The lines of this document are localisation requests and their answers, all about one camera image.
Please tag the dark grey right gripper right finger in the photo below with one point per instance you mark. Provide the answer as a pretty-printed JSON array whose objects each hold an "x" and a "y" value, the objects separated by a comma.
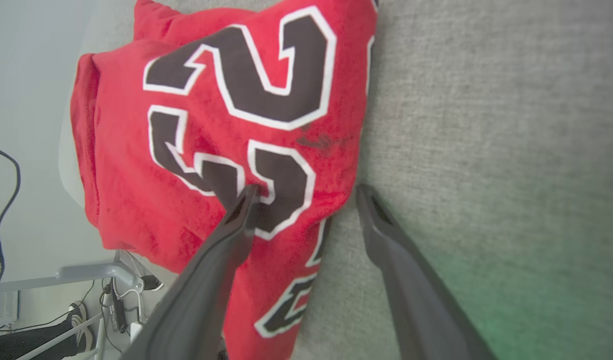
[{"x": 421, "y": 310}]

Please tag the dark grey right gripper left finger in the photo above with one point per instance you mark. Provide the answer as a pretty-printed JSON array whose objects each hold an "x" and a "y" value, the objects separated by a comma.
[{"x": 201, "y": 300}]

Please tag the red Bulls basketball jersey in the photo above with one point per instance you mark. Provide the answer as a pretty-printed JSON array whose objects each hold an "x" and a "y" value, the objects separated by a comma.
[{"x": 121, "y": 200}]

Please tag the black power adapter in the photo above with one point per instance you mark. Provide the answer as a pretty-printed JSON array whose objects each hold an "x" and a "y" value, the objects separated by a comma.
[{"x": 117, "y": 315}]

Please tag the black white sneaker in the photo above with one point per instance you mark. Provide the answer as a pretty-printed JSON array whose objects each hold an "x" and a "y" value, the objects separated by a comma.
[{"x": 80, "y": 322}]

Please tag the grey fabric sofa cushion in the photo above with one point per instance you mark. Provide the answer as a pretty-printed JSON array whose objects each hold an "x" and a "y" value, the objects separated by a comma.
[{"x": 486, "y": 150}]

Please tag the black trouser leg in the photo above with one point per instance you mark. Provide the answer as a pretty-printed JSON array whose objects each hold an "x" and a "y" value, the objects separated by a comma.
[{"x": 16, "y": 345}]

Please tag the white perforated box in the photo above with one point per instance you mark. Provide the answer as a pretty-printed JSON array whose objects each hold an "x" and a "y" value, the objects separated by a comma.
[{"x": 6, "y": 310}]

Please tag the grey metal tube frame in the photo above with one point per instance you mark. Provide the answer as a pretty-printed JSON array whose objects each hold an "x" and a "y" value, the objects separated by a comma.
[{"x": 86, "y": 272}]

